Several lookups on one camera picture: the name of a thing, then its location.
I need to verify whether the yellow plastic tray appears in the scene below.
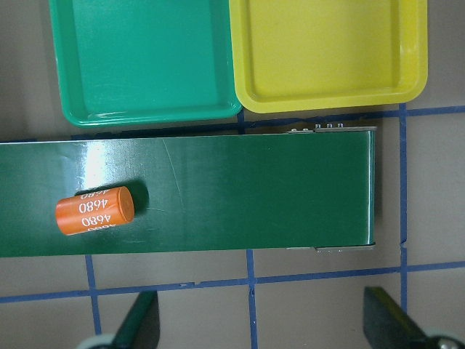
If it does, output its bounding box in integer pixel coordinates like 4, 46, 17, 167
229, 1, 428, 113

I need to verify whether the green conveyor belt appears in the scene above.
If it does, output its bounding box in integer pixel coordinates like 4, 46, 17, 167
1, 127, 376, 257

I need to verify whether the orange cylinder with 4680 print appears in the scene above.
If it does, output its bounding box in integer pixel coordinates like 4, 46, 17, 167
55, 186, 135, 236

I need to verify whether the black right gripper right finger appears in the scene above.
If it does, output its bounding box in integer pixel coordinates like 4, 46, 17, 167
363, 286, 432, 348

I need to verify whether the green plastic tray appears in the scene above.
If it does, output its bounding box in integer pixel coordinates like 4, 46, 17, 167
49, 1, 242, 128

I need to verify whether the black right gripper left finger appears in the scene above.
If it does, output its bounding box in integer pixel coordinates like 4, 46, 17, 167
112, 291, 161, 348

